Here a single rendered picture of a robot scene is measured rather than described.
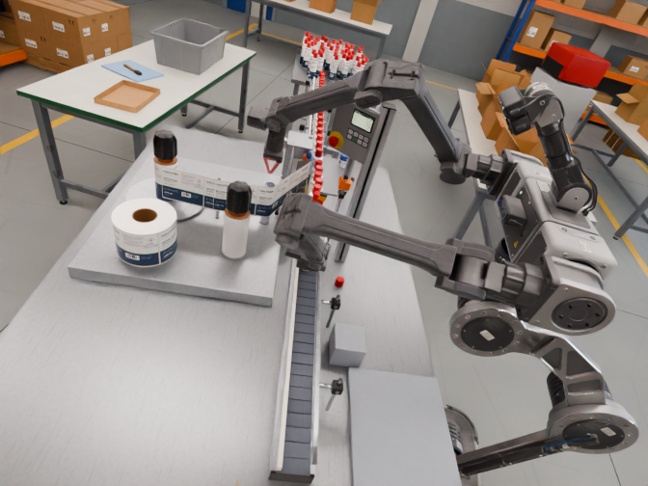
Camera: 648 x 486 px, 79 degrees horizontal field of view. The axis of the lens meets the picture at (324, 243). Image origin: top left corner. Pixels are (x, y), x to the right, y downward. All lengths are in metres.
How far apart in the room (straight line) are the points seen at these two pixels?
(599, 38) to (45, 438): 9.28
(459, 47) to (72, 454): 8.64
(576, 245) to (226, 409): 0.95
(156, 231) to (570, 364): 1.30
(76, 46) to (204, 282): 3.96
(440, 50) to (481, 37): 0.77
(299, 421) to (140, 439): 0.40
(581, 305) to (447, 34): 8.24
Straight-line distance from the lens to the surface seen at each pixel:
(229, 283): 1.42
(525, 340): 1.25
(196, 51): 3.27
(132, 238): 1.40
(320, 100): 1.12
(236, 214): 1.38
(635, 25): 8.74
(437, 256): 0.80
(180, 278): 1.44
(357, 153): 1.40
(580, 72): 6.69
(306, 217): 0.76
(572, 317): 0.90
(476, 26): 8.95
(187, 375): 1.27
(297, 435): 1.15
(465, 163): 1.25
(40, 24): 5.30
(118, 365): 1.31
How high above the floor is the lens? 1.92
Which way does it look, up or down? 39 degrees down
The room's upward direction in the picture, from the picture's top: 16 degrees clockwise
